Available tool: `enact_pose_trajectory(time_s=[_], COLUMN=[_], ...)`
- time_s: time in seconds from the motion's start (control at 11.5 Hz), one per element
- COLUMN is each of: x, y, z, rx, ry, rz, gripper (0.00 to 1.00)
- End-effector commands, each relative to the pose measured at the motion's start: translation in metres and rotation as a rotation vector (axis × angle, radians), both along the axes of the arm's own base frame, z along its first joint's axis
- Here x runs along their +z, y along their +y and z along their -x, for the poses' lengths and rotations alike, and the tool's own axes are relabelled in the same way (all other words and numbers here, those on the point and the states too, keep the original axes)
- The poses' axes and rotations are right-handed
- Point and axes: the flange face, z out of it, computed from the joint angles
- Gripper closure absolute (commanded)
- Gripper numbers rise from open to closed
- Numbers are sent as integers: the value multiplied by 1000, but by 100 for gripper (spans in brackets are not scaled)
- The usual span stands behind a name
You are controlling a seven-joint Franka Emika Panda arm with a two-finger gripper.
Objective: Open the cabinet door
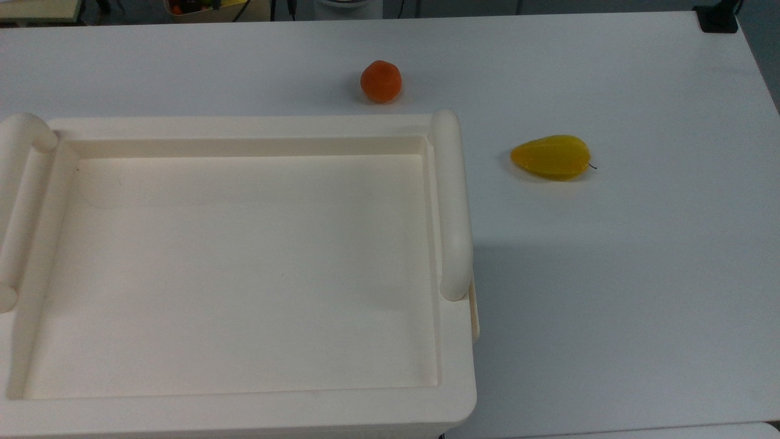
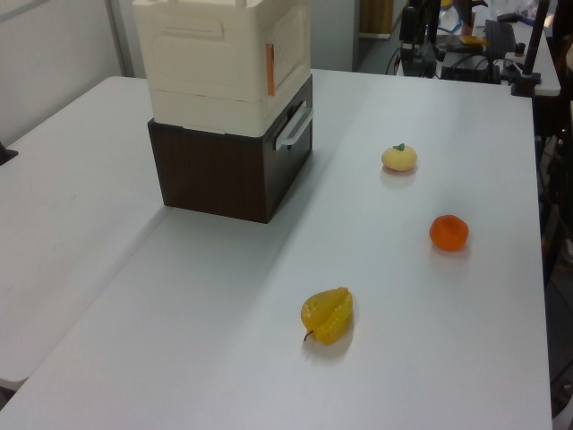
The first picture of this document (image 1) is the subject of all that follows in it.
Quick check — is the yellow starfruit toy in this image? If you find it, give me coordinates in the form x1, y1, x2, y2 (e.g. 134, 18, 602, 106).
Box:
510, 135, 598, 182

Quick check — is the cream plastic cabinet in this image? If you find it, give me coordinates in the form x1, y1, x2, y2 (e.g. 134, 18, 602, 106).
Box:
0, 110, 480, 439

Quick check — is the orange tangerine toy fruit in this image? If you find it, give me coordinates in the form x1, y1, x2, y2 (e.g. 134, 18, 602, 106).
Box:
360, 60, 403, 104

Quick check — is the cream cabinet door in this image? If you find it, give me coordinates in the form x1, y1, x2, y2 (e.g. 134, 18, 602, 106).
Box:
468, 278, 481, 343

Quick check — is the black table clamp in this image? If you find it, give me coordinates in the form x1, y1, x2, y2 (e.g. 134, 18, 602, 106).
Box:
693, 2, 740, 34

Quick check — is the cream rounded cabinet top bar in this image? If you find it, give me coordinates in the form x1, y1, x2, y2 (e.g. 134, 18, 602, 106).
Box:
429, 109, 475, 302
0, 112, 59, 314

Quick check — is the cardboard box with toys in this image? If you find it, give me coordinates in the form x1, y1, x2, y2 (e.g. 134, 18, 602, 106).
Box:
163, 0, 271, 24

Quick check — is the beige side table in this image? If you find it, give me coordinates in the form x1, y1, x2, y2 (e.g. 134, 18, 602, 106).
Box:
0, 0, 85, 27

